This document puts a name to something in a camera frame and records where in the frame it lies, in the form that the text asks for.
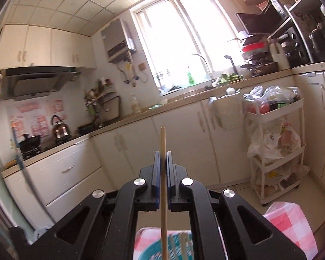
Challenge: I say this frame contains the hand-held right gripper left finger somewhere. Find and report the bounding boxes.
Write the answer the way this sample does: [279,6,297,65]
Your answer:
[27,151,162,260]

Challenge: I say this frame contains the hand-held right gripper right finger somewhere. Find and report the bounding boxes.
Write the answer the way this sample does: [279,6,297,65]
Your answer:
[166,151,307,260]

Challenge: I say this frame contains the wooden chopstick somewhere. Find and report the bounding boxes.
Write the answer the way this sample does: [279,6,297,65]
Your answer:
[159,126,169,260]
[179,232,189,260]

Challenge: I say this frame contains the teal plastic basket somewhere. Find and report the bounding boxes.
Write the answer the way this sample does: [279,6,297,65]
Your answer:
[134,230,196,260]

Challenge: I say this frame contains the cream lower sink cabinets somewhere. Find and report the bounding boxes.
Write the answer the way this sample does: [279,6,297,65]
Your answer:
[91,76,261,190]

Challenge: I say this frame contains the clear soap bottle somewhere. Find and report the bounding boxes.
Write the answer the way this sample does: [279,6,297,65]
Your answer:
[130,94,142,114]

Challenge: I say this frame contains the black rectangular pan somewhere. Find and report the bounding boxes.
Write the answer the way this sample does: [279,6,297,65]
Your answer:
[77,123,97,135]

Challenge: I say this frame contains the hanging clear plastic bag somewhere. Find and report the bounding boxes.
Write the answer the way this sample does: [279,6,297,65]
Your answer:
[208,88,245,131]

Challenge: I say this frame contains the cream drawer cabinet under stove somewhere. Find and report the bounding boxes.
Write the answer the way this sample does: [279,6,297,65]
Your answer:
[2,138,112,220]

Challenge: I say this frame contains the steel stovetop kettle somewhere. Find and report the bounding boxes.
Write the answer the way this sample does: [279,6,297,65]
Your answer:
[50,115,71,142]

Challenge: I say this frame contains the gas stove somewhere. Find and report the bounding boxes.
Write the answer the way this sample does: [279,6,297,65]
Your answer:
[17,138,74,161]

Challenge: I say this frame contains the green leafy vegetables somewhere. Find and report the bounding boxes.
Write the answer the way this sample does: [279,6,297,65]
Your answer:
[216,73,245,83]

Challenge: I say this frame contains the white plastic bag red print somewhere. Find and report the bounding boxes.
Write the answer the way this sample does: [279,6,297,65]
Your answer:
[262,120,302,159]

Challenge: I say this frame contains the chrome sink faucet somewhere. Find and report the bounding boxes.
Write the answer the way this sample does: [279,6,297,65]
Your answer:
[191,53,215,88]

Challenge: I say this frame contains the red checkered tablecloth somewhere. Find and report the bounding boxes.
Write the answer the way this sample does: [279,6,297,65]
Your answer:
[134,201,319,260]

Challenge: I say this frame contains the white kitchen trolley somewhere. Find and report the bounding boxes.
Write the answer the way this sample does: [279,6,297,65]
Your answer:
[243,86,307,207]

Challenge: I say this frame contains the black cooking pot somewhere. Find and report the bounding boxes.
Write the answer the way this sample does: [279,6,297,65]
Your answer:
[18,133,42,153]

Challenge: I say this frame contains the black sink faucet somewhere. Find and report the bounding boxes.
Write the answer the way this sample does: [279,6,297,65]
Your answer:
[224,55,238,77]

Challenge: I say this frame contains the grey water heater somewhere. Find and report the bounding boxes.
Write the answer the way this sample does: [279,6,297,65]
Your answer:
[101,18,138,63]

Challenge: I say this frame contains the kitchen window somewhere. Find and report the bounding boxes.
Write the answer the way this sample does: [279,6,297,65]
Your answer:
[129,0,245,93]

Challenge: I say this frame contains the grey range hood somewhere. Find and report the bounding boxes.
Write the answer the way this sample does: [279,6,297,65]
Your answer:
[2,66,81,101]

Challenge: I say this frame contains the red bowl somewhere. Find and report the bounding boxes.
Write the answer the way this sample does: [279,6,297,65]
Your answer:
[242,42,266,54]

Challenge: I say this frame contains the cream lower cabinets under rack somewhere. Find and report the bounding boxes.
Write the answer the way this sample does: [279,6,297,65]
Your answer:
[292,62,325,180]

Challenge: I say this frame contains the white plastic jug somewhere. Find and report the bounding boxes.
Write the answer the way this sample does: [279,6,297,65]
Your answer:
[269,39,291,70]

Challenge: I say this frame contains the cream upper cabinets over hood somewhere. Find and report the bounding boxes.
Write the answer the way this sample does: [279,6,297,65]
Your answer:
[0,24,97,71]

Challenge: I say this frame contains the black flat tray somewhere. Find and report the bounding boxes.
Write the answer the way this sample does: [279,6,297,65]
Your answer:
[235,12,275,35]

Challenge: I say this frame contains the black toaster oven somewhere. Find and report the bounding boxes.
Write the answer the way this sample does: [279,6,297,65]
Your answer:
[277,30,307,60]

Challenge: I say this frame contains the steel stock pot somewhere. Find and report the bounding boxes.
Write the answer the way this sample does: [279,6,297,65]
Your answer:
[308,23,325,59]

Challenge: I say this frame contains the metal appliance rack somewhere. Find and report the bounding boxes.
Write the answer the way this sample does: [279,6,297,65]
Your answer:
[268,0,325,63]

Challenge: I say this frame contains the wall spice rack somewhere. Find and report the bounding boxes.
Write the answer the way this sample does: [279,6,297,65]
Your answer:
[84,78,122,127]

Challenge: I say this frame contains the red patterned wall stickers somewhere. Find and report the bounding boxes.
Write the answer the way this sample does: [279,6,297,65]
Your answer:
[6,99,65,142]

